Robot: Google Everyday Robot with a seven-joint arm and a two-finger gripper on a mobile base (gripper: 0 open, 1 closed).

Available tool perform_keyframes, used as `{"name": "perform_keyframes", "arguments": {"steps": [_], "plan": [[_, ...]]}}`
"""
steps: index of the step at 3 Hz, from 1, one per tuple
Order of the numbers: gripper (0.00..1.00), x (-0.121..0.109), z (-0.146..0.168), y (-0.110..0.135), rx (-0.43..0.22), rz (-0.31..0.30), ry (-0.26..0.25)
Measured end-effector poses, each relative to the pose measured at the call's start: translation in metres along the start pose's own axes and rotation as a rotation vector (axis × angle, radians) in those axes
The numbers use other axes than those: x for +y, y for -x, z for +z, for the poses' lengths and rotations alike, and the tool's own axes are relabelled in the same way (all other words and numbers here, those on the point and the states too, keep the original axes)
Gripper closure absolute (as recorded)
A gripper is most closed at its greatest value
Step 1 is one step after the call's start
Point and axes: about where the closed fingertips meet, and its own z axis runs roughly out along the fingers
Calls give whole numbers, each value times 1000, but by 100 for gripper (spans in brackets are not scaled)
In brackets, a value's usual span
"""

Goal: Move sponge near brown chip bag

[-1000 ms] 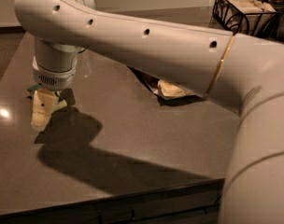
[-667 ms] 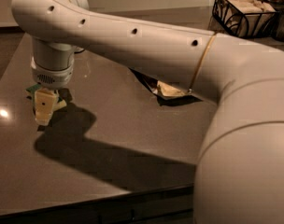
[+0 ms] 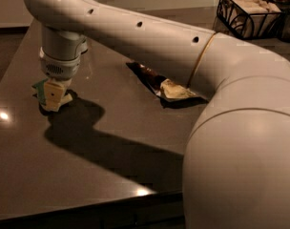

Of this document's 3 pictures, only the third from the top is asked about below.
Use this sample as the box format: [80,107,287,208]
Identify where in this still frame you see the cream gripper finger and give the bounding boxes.
[44,81,65,112]

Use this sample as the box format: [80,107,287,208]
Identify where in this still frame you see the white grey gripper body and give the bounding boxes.
[39,47,81,81]

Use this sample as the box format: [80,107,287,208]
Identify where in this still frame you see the green and yellow sponge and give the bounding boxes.
[31,78,73,111]

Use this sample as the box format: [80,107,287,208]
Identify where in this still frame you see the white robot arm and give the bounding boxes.
[24,0,290,229]

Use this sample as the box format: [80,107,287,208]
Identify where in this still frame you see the brown sea salt chip bag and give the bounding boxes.
[126,62,199,102]

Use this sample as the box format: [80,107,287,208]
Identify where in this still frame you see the white green soda can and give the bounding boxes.
[80,39,88,54]

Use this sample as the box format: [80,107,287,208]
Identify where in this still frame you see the white napkins in basket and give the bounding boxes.
[223,0,282,38]

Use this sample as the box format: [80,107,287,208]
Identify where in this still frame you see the black wire basket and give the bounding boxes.
[216,0,285,41]

